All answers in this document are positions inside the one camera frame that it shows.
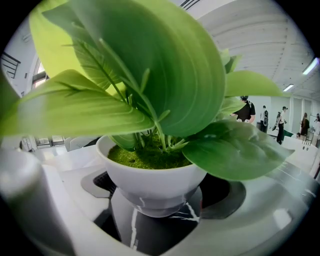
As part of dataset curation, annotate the white counter with black taps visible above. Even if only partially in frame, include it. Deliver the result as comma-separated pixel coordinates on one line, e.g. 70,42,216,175
281,135,319,174

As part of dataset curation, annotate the green plant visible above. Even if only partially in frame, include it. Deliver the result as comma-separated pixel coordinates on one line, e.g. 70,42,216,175
0,0,296,219

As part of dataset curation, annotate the black marble round table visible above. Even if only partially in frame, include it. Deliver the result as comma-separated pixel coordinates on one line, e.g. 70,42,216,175
99,159,319,252

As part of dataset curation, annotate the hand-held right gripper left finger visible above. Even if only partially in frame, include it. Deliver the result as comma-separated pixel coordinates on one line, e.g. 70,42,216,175
0,147,142,256

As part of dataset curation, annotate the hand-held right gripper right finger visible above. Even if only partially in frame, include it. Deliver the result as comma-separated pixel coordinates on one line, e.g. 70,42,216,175
159,174,313,256

